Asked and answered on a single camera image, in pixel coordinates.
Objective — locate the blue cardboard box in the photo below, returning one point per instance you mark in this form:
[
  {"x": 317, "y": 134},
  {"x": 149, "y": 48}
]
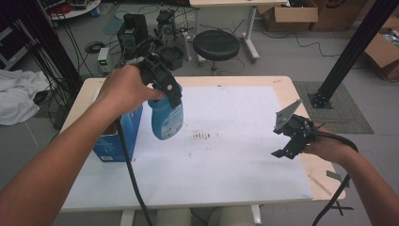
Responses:
[{"x": 109, "y": 147}]

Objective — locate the grey machine on stand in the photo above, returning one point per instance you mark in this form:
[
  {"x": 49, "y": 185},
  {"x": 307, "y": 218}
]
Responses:
[{"x": 171, "y": 31}]

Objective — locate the black round stool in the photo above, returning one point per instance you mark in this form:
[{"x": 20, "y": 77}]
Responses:
[{"x": 216, "y": 45}]

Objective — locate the brown cardboard box with contents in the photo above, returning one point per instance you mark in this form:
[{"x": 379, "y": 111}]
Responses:
[{"x": 384, "y": 53}]

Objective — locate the grey floor mat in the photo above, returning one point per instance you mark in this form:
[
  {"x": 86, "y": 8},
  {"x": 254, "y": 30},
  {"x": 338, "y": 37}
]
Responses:
[{"x": 345, "y": 109}]

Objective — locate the white-legged wooden desk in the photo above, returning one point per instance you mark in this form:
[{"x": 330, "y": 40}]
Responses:
[{"x": 251, "y": 31}]

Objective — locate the large brown cardboard box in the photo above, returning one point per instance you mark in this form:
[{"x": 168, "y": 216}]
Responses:
[{"x": 338, "y": 15}]

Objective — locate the wooden table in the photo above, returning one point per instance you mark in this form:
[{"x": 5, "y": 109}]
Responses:
[{"x": 293, "y": 91}]

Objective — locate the blue detergent bottle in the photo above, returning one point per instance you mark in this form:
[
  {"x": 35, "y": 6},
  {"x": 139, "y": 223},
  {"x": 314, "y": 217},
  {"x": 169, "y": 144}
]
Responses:
[{"x": 164, "y": 121}]

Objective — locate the open brown cardboard box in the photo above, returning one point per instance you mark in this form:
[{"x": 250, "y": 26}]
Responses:
[{"x": 288, "y": 17}]

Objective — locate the white cloth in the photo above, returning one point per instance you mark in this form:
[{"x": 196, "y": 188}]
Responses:
[{"x": 19, "y": 94}]

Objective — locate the person's right hand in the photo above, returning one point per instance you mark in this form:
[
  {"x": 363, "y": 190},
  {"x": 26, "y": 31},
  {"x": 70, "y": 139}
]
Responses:
[{"x": 329, "y": 147}]

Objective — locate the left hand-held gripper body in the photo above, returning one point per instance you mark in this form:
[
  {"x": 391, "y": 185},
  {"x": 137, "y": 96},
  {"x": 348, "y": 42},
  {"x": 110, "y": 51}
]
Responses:
[{"x": 155, "y": 72}]

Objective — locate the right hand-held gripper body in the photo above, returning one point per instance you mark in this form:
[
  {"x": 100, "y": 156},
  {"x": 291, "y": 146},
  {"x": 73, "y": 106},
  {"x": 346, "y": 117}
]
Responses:
[{"x": 299, "y": 128}]

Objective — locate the black metal frame post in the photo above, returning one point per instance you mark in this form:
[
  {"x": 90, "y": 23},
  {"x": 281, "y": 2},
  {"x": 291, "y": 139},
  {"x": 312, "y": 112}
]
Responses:
[{"x": 354, "y": 47}]

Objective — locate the white table mat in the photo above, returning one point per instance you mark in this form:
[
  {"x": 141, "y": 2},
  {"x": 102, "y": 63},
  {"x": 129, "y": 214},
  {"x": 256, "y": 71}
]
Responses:
[{"x": 226, "y": 169}]

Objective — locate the white power supply unit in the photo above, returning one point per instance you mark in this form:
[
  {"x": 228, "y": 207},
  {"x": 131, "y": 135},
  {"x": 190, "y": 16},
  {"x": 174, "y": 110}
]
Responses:
[{"x": 103, "y": 59}]

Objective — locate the person's left hand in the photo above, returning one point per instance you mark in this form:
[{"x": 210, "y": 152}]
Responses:
[{"x": 124, "y": 91}]

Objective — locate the grey tape piece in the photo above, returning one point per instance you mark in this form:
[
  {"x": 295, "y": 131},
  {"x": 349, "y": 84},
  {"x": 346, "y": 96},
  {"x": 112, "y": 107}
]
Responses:
[{"x": 333, "y": 175}]

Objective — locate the round white table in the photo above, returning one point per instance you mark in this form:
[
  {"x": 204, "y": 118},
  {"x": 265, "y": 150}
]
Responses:
[{"x": 78, "y": 9}]

